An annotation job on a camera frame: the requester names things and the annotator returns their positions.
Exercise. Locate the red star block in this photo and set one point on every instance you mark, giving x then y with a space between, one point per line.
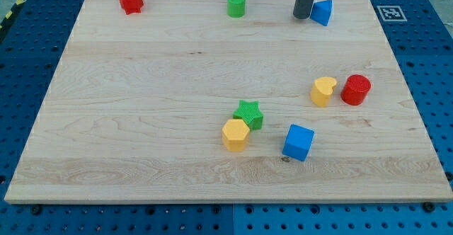
131 6

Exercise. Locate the green star block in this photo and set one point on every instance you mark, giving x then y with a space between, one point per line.
250 113

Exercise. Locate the blue cube block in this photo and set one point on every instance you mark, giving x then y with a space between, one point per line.
298 142

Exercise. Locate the wooden board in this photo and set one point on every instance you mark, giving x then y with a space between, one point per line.
136 106

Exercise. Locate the blue triangle block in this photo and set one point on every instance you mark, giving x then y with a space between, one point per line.
321 12

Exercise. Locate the yellow hexagon block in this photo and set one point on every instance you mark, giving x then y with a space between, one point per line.
235 135

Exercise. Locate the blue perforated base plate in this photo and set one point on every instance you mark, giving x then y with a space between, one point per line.
29 56

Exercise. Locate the white fiducial marker tag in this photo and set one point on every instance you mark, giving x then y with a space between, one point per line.
391 13

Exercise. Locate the green cylinder block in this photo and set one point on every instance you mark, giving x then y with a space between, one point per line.
236 8

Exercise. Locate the yellow heart block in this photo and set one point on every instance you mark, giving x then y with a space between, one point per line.
322 90

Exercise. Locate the red cylinder block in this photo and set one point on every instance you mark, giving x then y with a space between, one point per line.
355 89

